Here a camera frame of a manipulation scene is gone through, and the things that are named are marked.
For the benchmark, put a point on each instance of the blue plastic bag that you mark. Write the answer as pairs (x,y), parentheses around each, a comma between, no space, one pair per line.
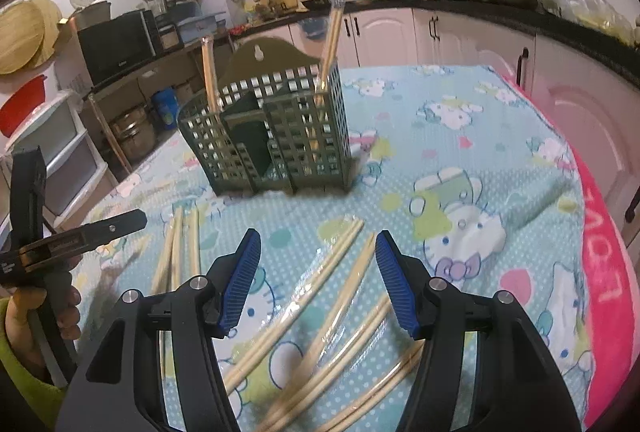
(314,27)

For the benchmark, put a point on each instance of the green slotted utensil basket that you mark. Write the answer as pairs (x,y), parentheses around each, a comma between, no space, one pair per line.
(300,141)

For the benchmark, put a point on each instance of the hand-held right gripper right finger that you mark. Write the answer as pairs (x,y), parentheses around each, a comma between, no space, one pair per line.
(394,284)

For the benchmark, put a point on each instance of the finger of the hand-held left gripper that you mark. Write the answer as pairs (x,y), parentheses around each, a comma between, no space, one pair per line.
(30,192)
(112,224)

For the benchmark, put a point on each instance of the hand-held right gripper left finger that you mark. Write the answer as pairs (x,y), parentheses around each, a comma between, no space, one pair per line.
(240,284)

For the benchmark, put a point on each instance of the black kitchen countertop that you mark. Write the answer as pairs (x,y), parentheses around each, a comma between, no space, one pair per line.
(500,14)

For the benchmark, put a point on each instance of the round bamboo board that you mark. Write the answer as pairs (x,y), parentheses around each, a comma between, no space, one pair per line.
(22,34)

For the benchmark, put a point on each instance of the steel stock pot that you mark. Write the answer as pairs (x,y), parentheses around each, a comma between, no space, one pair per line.
(132,134)

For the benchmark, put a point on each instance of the black microwave oven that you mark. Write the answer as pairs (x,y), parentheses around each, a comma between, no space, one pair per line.
(117,44)

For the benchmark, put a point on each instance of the person's left forearm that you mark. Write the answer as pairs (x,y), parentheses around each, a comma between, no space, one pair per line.
(15,387)

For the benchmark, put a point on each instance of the red plastic basin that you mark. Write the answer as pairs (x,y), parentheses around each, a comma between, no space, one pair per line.
(20,106)

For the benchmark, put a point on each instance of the black wok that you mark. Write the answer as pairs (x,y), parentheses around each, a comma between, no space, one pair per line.
(315,2)

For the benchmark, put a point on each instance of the white plastic drawer unit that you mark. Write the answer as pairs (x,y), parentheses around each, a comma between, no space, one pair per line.
(65,151)

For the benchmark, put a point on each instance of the pink fleece blanket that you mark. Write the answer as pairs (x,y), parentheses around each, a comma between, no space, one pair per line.
(605,262)

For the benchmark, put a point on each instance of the blender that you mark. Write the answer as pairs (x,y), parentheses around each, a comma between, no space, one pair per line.
(159,1)

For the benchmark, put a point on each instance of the blue plastic container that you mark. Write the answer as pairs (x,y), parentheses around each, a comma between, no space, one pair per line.
(200,27)

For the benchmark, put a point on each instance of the blue canister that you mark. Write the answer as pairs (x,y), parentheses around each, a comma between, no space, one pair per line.
(164,109)

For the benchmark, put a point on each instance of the cartoon cat printed blanket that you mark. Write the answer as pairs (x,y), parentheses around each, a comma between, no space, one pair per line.
(450,151)

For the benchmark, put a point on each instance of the long wooden chopstick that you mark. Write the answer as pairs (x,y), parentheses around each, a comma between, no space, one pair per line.
(214,71)
(327,46)
(334,46)
(206,71)

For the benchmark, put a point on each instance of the person's left hand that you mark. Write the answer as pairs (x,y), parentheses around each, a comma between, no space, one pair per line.
(25,308)

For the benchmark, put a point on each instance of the wooden storage shelf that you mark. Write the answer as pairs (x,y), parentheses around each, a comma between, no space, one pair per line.
(150,71)

